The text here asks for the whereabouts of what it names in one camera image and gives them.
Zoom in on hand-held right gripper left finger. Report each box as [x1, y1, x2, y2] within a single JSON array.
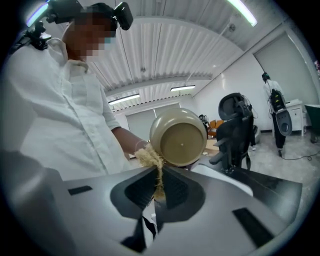
[[62, 166, 161, 256]]

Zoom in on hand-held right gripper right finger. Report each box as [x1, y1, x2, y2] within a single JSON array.
[[151, 165, 288, 256]]

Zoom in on straw scrubbing brush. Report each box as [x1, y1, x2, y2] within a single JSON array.
[[134, 143, 168, 201]]

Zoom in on beige bowl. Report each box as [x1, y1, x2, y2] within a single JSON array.
[[149, 107, 209, 168]]

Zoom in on black shoulder clamp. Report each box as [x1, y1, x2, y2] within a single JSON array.
[[24, 20, 53, 51]]

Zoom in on person's left forearm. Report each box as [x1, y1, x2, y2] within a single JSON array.
[[110, 125, 151, 156]]

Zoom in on orange chair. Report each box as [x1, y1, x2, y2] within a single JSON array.
[[206, 119, 225, 140]]

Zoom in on black office chair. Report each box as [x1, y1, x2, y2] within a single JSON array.
[[208, 92, 259, 174]]

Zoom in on person in white shirt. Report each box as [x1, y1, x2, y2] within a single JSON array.
[[1, 37, 135, 181]]

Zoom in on ceiling light bar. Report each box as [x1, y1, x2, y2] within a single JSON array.
[[107, 93, 141, 106], [170, 84, 197, 93], [226, 0, 259, 28], [24, 0, 51, 27]]

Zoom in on green bathtub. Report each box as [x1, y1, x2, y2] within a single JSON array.
[[304, 104, 320, 144]]

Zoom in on person's head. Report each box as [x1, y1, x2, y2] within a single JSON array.
[[61, 2, 119, 64]]

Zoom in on thin white bracelet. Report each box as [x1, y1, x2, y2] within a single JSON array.
[[134, 139, 149, 152]]

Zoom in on thin floor cable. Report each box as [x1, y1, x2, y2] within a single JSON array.
[[278, 148, 314, 162]]

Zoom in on black head-worn camera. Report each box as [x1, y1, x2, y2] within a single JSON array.
[[113, 1, 135, 32]]

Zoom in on black head strap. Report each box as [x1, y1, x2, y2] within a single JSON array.
[[45, 0, 85, 25]]

